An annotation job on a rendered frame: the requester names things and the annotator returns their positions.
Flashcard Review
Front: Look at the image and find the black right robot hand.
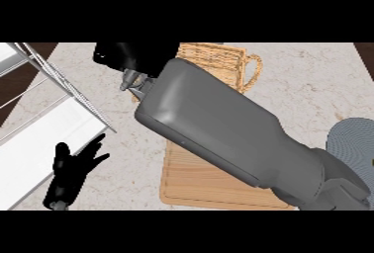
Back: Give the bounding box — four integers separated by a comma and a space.
92, 42, 183, 79

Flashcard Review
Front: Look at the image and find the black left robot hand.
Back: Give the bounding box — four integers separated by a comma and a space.
43, 132, 111, 211

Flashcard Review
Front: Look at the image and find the tan wicker basket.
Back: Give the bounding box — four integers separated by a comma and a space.
176, 42, 265, 96

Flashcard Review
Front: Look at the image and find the pale wooden cutting board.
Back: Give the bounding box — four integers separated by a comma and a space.
158, 137, 297, 211

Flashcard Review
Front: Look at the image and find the grey round placemat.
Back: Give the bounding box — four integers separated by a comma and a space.
324, 117, 374, 210

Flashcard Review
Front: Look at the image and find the silver wire rack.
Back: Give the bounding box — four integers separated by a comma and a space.
0, 42, 118, 146

